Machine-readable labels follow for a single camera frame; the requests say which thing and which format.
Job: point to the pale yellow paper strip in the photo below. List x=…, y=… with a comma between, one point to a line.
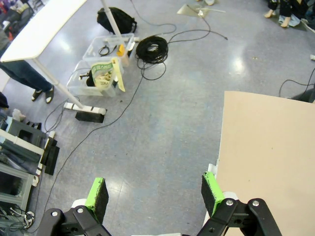
x=119, y=76

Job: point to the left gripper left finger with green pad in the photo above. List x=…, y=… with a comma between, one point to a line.
x=96, y=196

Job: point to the grey plastic step stool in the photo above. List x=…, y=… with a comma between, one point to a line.
x=22, y=137

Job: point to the metal mannequin base plate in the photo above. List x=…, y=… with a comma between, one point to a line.
x=188, y=10

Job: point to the white table leg pole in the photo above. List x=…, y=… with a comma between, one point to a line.
x=112, y=19

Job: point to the white pipe frame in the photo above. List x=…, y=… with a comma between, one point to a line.
x=24, y=145

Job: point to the clear plastic bin with snacks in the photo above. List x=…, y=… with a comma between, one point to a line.
x=81, y=86

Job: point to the white desk with white legs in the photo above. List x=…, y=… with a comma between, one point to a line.
x=41, y=32

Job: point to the black backpack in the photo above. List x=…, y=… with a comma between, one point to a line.
x=121, y=19

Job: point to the person in blue jeans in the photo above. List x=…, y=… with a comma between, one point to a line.
x=24, y=76

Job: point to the green snack bag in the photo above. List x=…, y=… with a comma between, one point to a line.
x=103, y=73

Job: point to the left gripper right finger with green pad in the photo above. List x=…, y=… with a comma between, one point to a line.
x=213, y=194

